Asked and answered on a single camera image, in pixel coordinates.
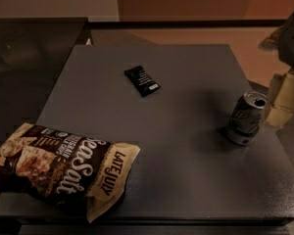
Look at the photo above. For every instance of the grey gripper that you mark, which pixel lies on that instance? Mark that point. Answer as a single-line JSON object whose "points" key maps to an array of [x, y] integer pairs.
{"points": [[293, 38]]}

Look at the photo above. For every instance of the silver 7up soda can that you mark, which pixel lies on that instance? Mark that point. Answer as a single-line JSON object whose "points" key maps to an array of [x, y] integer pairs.
{"points": [[246, 118]]}

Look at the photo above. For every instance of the black rxbar chocolate wrapper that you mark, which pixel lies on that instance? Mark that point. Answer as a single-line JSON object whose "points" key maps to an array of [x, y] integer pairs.
{"points": [[142, 81]]}

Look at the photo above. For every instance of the Late July chips bag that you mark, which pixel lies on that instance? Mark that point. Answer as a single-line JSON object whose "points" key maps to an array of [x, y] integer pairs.
{"points": [[62, 168]]}

